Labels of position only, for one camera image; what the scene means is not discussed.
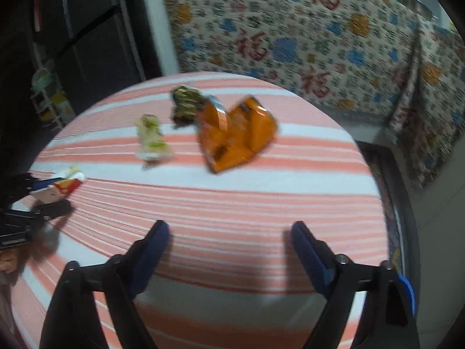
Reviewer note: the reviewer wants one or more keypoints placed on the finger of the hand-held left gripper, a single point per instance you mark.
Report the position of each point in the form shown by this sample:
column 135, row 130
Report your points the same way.
column 21, row 185
column 51, row 209

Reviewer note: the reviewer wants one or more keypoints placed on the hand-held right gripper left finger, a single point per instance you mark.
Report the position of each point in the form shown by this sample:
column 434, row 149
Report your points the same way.
column 149, row 258

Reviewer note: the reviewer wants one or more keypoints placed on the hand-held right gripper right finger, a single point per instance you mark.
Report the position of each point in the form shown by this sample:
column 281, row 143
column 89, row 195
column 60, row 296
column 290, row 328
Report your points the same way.
column 312, row 258

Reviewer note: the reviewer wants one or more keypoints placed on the red-white snack wrapper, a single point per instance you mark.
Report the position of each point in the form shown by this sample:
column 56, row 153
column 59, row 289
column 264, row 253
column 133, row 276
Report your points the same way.
column 63, row 185

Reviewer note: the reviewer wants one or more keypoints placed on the pale green-white snack wrapper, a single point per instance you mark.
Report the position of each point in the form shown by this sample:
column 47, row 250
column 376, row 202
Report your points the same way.
column 152, row 138

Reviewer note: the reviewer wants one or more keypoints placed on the orange snack bag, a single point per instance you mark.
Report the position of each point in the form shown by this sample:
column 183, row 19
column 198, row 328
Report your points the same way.
column 232, row 141

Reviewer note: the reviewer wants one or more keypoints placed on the dark gold-green snack wrapper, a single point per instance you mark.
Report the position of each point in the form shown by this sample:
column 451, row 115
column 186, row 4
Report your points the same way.
column 186, row 103

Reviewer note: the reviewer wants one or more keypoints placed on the person's left hand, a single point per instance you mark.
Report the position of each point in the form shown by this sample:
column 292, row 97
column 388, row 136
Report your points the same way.
column 9, row 260

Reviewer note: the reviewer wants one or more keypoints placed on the yellow box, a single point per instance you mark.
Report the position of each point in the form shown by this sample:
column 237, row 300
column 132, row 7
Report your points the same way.
column 60, row 107

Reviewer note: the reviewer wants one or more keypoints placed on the white storage rack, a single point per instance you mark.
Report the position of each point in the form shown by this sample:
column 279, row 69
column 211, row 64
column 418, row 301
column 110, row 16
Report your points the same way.
column 45, row 98

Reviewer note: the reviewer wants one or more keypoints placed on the orange-white striped tablecloth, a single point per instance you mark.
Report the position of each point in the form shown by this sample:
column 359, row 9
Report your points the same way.
column 225, row 203

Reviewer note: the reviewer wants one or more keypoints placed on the blue plastic object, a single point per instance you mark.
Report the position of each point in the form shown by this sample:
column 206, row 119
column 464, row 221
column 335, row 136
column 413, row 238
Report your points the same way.
column 407, row 292

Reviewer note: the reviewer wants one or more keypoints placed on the dark grey refrigerator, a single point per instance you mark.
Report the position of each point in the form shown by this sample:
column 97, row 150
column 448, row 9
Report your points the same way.
column 90, row 25

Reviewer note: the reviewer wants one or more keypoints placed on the printed patterned cloth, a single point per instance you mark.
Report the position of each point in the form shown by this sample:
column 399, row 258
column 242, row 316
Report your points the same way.
column 436, row 98
column 290, row 32

